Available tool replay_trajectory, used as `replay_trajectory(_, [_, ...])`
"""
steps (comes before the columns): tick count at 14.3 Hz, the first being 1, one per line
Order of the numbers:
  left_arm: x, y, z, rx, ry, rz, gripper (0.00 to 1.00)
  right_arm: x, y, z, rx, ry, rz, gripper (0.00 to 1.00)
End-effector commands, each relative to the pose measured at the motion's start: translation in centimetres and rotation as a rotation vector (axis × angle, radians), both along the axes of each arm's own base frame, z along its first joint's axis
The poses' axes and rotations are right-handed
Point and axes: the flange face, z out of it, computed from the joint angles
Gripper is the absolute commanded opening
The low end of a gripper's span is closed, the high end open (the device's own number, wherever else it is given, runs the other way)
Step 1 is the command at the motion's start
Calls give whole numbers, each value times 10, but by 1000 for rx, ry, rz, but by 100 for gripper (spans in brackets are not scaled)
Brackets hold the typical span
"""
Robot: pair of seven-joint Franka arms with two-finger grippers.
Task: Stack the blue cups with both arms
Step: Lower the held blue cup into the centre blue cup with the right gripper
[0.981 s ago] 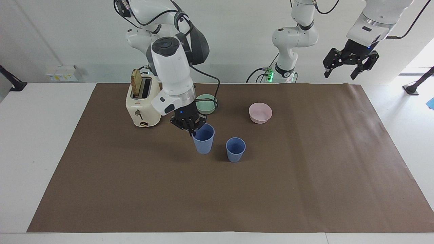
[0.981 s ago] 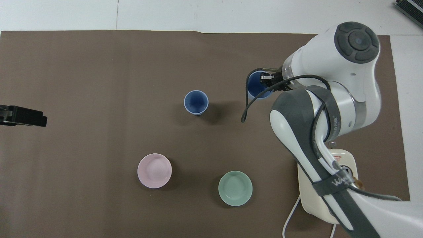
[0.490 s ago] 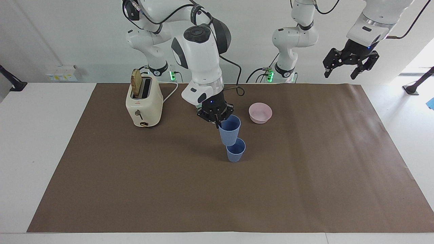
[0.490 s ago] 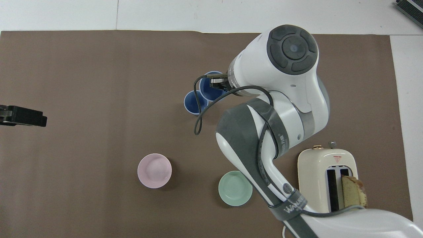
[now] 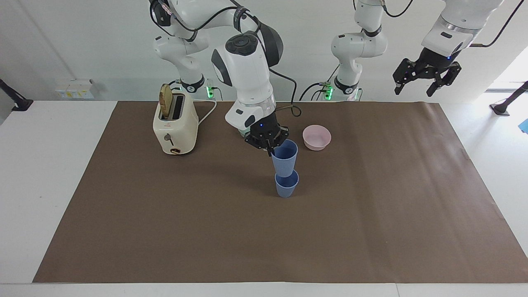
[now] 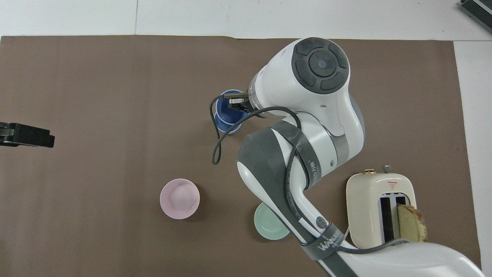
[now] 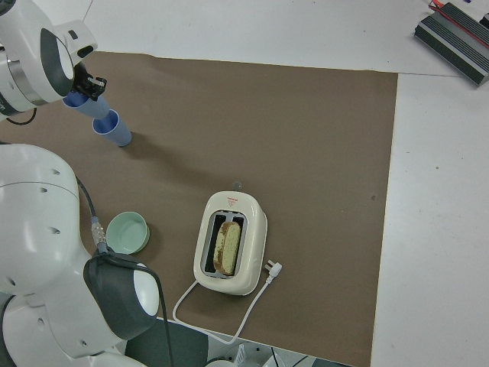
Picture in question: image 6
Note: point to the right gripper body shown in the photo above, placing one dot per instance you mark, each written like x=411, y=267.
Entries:
x=243, y=108

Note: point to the blue cup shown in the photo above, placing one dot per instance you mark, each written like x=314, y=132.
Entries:
x=227, y=127
x=223, y=107

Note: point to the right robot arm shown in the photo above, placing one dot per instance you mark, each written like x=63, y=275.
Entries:
x=315, y=115

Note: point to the pink cup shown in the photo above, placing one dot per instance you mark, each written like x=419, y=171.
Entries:
x=179, y=199

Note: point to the green cup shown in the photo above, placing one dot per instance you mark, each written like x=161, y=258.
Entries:
x=266, y=227

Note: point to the cream white toaster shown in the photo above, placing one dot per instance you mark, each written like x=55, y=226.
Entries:
x=365, y=207

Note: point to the bread slice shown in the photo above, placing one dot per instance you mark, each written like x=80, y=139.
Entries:
x=412, y=225

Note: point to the dark grey striped device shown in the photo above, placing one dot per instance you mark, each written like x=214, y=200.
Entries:
x=478, y=7

